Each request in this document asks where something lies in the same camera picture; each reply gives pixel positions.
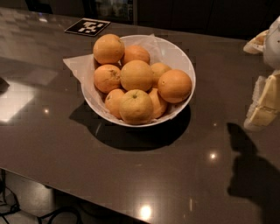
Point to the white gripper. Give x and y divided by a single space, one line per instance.
273 46

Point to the partly hidden back orange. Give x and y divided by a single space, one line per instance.
158 69

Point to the front right hidden orange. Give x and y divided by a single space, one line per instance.
159 104

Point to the white bowl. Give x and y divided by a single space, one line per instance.
173 109

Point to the front yellowish orange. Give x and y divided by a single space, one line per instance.
136 107

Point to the small front left orange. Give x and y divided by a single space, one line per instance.
112 102

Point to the black white marker tag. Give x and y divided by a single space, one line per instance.
87 27

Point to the white paper liner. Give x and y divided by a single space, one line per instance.
83 68

